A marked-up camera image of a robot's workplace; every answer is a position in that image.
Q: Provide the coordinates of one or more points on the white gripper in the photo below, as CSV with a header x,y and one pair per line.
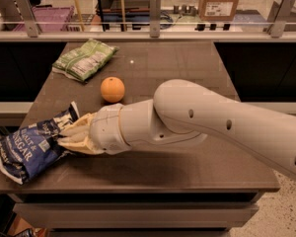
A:
x,y
106,128

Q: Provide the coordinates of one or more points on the blue chip bag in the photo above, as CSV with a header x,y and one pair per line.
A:
x,y
30,150

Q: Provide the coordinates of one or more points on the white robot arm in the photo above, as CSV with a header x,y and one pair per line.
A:
x,y
183,113

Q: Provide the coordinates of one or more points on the green chip bag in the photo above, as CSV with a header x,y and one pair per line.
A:
x,y
83,62

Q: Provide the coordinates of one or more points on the orange fruit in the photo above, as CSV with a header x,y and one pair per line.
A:
x,y
112,89

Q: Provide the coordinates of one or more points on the brown table drawer unit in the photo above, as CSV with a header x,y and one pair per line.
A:
x,y
111,215

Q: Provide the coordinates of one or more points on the purple plastic crate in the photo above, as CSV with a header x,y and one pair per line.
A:
x,y
53,19

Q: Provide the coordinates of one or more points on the glass barrier railing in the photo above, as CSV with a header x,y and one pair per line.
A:
x,y
179,20

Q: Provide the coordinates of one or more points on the cardboard box with label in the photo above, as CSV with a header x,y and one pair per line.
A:
x,y
217,10

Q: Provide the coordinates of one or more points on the yellow broom handle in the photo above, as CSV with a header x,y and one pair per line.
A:
x,y
77,5

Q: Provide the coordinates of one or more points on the black cart frame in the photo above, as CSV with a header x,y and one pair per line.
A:
x,y
123,13

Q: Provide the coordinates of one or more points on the left metal railing post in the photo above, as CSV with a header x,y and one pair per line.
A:
x,y
25,8

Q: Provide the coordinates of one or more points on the metal railing post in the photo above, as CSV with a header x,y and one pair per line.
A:
x,y
281,18
155,13
25,8

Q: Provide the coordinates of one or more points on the middle metal railing post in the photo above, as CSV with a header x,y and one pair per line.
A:
x,y
155,13

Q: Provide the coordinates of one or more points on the right metal railing post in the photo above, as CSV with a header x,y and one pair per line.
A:
x,y
281,18

